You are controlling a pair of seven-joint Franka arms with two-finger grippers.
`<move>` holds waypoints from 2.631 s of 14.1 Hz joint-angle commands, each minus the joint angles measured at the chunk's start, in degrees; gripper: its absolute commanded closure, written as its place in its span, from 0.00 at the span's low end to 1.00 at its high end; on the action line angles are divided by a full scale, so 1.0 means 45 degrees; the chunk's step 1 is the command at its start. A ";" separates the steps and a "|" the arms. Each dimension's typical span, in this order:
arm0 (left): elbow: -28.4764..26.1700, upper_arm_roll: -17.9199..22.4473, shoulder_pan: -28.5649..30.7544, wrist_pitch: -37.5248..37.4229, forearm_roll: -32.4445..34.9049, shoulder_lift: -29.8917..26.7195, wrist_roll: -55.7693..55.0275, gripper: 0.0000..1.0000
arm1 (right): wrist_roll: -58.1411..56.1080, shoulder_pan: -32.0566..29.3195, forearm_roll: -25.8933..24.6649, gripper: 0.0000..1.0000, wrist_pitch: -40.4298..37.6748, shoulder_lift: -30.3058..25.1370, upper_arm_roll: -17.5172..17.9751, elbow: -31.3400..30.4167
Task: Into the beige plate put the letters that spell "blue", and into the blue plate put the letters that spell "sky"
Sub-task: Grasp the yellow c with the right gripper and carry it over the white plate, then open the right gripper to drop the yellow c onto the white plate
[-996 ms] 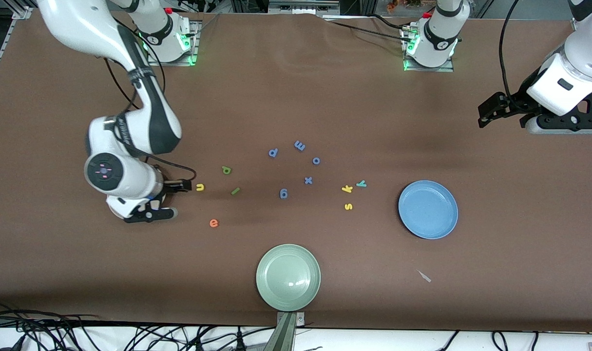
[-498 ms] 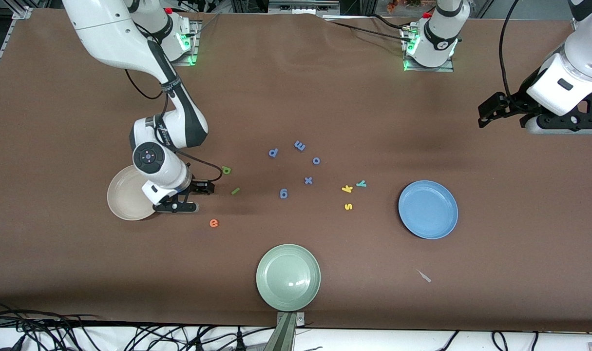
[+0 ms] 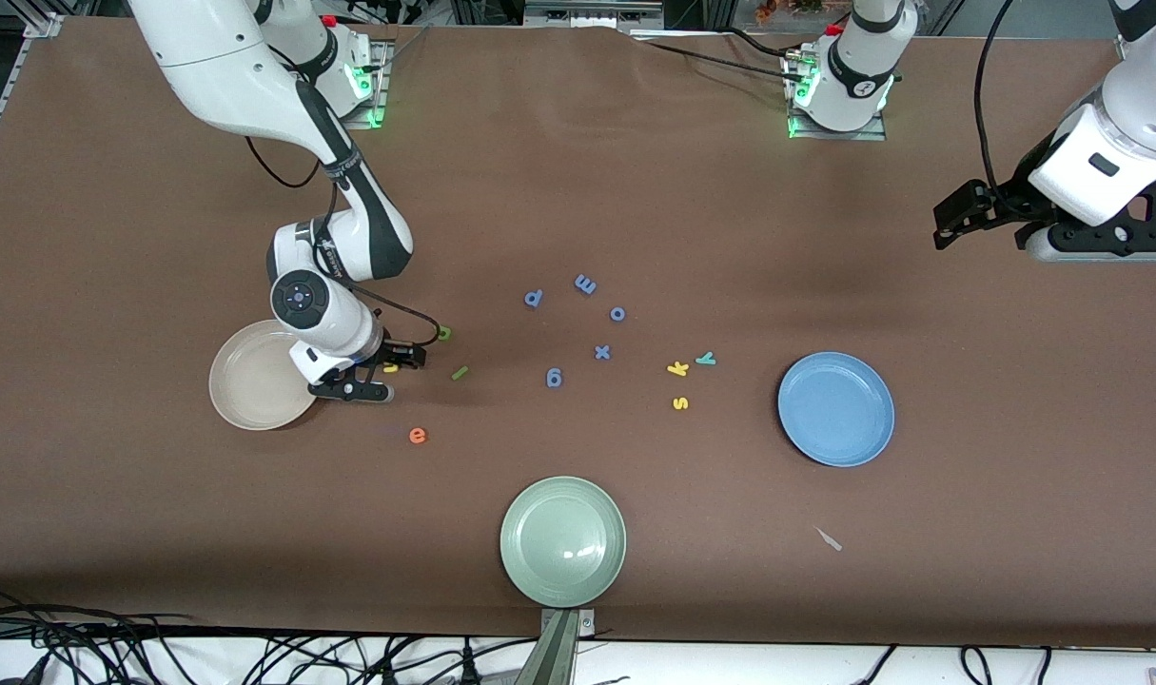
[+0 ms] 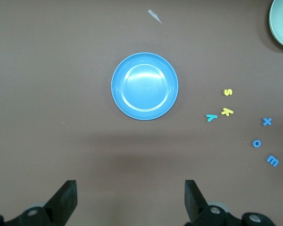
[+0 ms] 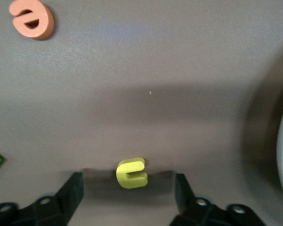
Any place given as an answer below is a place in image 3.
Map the beige round plate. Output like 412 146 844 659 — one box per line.
208 319 322 431

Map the brown table cover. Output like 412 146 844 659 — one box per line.
0 14 1156 650

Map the green round plate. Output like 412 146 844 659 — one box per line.
500 476 628 609

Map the blue round plate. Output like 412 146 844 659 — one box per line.
777 351 895 468

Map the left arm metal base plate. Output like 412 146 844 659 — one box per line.
789 48 888 142

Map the black base power cable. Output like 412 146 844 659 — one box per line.
635 36 797 83
720 27 799 60

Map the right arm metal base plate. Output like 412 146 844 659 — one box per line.
342 40 393 130

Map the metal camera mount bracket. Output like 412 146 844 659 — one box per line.
514 608 598 685

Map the aluminium profile frame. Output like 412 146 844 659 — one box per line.
523 0 666 29

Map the tangled black cable bundle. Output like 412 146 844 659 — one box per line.
0 588 540 685

